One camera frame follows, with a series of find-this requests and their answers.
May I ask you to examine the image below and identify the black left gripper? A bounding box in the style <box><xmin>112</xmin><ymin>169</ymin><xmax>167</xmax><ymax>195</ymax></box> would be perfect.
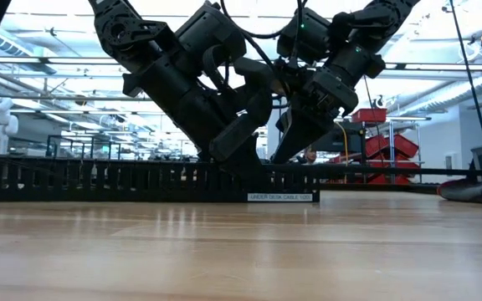
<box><xmin>175</xmin><ymin>84</ymin><xmax>273</xmax><ymax>186</ymax></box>

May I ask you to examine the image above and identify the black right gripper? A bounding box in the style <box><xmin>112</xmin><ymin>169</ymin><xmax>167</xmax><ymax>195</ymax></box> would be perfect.
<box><xmin>271</xmin><ymin>68</ymin><xmax>360</xmax><ymax>165</ymax></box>

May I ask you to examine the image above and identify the black duct cover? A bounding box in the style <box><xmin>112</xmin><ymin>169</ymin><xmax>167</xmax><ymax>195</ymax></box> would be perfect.
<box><xmin>265</xmin><ymin>163</ymin><xmax>482</xmax><ymax>179</ymax></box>

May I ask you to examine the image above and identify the black slotted cable duct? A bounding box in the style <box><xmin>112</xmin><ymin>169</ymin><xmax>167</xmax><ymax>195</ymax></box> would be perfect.
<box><xmin>0</xmin><ymin>150</ymin><xmax>320</xmax><ymax>204</ymax></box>

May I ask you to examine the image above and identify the black monitor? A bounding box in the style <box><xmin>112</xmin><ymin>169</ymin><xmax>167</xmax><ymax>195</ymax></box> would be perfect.
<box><xmin>314</xmin><ymin>123</ymin><xmax>367</xmax><ymax>155</ymax></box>

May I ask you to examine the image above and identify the metal rack with red bins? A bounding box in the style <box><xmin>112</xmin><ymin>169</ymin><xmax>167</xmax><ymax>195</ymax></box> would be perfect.
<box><xmin>328</xmin><ymin>107</ymin><xmax>431</xmax><ymax>186</ymax></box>

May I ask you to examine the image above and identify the black grey work glove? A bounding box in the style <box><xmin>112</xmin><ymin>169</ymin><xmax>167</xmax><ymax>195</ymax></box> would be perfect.
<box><xmin>436</xmin><ymin>178</ymin><xmax>482</xmax><ymax>209</ymax></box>

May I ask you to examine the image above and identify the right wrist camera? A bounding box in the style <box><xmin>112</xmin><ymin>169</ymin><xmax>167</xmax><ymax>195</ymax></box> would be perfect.
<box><xmin>270</xmin><ymin>58</ymin><xmax>309</xmax><ymax>101</ymax></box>

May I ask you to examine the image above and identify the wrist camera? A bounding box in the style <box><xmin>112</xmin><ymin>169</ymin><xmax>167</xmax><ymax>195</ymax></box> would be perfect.
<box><xmin>270</xmin><ymin>58</ymin><xmax>309</xmax><ymax>101</ymax></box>
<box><xmin>232</xmin><ymin>57</ymin><xmax>274</xmax><ymax>126</ymax></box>

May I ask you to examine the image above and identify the yellow monitor cable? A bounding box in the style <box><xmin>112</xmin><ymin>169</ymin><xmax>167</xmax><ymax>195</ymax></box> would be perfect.
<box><xmin>335</xmin><ymin>120</ymin><xmax>350</xmax><ymax>185</ymax></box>

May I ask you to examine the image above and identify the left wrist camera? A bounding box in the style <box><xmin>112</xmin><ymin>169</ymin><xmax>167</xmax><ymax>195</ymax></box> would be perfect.
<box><xmin>232</xmin><ymin>57</ymin><xmax>274</xmax><ymax>126</ymax></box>

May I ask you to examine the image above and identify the taut thin black cable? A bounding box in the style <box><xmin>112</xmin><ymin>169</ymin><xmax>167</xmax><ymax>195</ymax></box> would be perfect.
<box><xmin>361</xmin><ymin>74</ymin><xmax>387</xmax><ymax>168</ymax></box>
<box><xmin>449</xmin><ymin>0</ymin><xmax>482</xmax><ymax>180</ymax></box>

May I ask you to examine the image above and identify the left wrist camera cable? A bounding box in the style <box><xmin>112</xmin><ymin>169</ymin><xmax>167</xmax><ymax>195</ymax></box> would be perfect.
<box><xmin>218</xmin><ymin>0</ymin><xmax>309</xmax><ymax>73</ymax></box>

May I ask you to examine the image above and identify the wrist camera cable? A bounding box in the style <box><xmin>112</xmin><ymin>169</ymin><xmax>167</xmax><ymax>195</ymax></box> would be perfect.
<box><xmin>218</xmin><ymin>0</ymin><xmax>309</xmax><ymax>73</ymax></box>
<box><xmin>290</xmin><ymin>0</ymin><xmax>307</xmax><ymax>70</ymax></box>

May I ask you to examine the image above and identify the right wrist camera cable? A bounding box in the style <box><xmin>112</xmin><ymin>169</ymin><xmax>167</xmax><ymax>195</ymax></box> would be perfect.
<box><xmin>290</xmin><ymin>0</ymin><xmax>307</xmax><ymax>70</ymax></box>

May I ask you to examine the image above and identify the black aluminium table frame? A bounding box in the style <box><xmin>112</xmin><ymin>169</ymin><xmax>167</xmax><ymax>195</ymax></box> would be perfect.
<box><xmin>319</xmin><ymin>181</ymin><xmax>439</xmax><ymax>195</ymax></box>

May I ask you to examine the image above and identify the black frame enclosure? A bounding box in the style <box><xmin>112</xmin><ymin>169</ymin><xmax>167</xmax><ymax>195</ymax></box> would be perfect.
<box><xmin>45</xmin><ymin>133</ymin><xmax>121</xmax><ymax>162</ymax></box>

